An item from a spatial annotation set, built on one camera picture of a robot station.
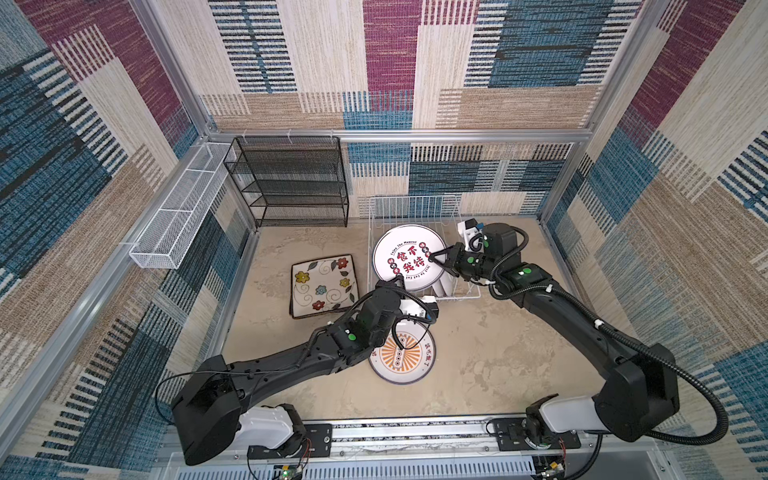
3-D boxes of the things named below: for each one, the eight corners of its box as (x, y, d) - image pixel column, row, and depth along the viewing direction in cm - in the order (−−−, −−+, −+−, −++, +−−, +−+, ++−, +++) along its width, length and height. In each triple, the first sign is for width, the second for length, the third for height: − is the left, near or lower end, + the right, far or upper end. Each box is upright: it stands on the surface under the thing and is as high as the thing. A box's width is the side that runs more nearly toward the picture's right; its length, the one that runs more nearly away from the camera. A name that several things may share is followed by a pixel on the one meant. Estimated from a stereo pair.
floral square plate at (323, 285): (293, 322, 96) (290, 316, 92) (294, 270, 109) (290, 263, 105) (361, 310, 98) (360, 303, 95) (354, 261, 111) (352, 253, 108)
